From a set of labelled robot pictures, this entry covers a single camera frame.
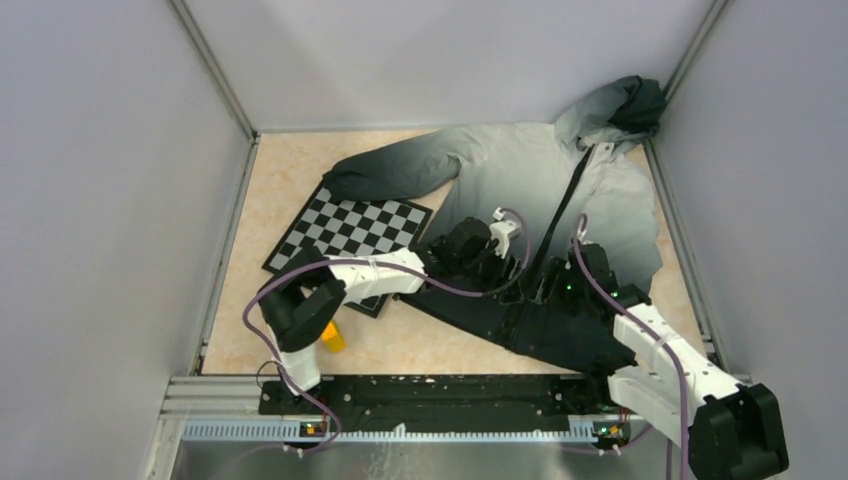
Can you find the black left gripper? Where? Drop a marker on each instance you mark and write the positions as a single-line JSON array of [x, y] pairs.
[[496, 276]]

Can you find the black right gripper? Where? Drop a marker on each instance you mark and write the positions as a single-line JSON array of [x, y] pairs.
[[555, 271]]

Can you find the grey gradient hooded jacket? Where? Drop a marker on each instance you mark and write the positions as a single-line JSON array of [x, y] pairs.
[[550, 173]]

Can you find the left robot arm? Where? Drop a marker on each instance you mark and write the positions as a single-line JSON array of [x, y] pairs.
[[300, 301]]

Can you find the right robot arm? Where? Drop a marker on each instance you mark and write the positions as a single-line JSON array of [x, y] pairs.
[[726, 428]]

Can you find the black white checkerboard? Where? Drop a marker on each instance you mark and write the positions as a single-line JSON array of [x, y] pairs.
[[349, 228]]

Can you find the yellow block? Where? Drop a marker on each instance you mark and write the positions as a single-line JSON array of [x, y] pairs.
[[332, 338]]

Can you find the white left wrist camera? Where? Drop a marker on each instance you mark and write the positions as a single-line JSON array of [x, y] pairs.
[[503, 229]]

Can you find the grey cable duct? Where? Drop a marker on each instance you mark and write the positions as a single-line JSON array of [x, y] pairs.
[[290, 431]]

